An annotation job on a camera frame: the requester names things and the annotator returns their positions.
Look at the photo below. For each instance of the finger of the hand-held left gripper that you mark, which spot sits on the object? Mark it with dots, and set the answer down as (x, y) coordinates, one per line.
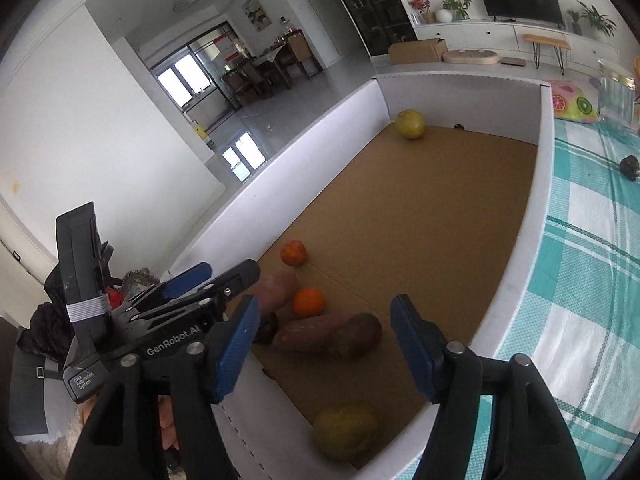
(187, 280)
(240, 277)

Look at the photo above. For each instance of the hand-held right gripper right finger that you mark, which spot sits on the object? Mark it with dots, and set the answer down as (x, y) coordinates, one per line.
(415, 350)

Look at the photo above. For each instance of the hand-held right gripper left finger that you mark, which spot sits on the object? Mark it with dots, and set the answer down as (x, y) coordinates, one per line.
(235, 350)

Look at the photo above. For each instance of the sweet potato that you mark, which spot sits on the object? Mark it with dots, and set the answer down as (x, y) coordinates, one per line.
(280, 287)
(305, 335)

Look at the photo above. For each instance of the dark brown fruit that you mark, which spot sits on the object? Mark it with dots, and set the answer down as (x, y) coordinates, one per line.
(362, 335)

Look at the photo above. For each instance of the orange tangerine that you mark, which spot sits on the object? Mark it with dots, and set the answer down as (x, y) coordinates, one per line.
(309, 303)
(293, 253)

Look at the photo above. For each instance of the yellow round fruit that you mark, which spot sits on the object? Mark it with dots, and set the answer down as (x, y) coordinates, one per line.
(345, 430)
(411, 124)

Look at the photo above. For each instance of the white cardboard box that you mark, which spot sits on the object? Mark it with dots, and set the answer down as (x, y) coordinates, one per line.
(425, 220)

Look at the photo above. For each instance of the ornate grey cloth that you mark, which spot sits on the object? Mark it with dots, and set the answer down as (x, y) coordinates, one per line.
(140, 279)

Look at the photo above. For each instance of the dark cloth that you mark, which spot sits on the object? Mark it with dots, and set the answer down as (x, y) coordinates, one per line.
(45, 320)

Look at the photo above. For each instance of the grey fabric bag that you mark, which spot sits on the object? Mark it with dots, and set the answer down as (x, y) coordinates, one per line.
(27, 395)

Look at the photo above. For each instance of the teal checked tablecloth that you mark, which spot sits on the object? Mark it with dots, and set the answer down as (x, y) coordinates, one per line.
(575, 285)

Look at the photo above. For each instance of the wooden dining chair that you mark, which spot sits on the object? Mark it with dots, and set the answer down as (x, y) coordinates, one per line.
(247, 85)
(305, 52)

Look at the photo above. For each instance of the dark framed glass door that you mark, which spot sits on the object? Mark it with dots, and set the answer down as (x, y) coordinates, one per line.
(190, 72)

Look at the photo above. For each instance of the wooden dining table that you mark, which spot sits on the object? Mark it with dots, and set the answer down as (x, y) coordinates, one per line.
(272, 60)

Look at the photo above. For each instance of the round ceiling lamp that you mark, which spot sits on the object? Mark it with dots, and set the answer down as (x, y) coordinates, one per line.
(189, 0)

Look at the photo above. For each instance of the small black fruit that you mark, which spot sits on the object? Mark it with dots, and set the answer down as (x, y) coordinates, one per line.
(630, 166)

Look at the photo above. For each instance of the brown cardboard box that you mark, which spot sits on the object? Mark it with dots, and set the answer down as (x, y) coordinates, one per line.
(415, 52)

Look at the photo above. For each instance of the fruit print pouch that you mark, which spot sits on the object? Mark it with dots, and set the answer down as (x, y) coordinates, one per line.
(572, 102)

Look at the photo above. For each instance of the dark glass display cabinet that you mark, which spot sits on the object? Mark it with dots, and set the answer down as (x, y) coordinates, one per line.
(370, 5)

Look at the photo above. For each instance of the flat dark box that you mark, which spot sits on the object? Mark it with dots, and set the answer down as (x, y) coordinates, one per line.
(514, 61)

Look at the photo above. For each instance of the white television cabinet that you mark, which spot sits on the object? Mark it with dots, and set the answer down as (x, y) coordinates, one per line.
(490, 35)

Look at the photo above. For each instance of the glass jar gold lid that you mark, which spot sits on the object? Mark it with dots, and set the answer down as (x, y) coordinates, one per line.
(615, 92)

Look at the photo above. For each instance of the red flower arrangement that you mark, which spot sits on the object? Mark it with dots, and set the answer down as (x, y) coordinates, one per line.
(419, 5)

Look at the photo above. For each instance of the white round vase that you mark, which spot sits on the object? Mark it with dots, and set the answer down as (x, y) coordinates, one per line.
(444, 15)

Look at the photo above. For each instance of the wooden bench black legs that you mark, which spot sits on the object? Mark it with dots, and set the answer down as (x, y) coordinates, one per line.
(546, 40)

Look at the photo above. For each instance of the leafy potted plant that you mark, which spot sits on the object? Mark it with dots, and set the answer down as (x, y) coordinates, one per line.
(457, 7)

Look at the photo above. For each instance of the small potted plant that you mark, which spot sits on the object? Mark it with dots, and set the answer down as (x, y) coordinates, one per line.
(575, 22)

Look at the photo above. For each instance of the black television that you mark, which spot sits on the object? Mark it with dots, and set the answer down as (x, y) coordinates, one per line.
(517, 0)

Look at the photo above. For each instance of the large green potted plant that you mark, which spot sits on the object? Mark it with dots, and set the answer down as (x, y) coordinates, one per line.
(597, 20)

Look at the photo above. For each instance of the framed wall picture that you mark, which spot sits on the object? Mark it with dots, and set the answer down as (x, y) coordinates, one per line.
(256, 11)

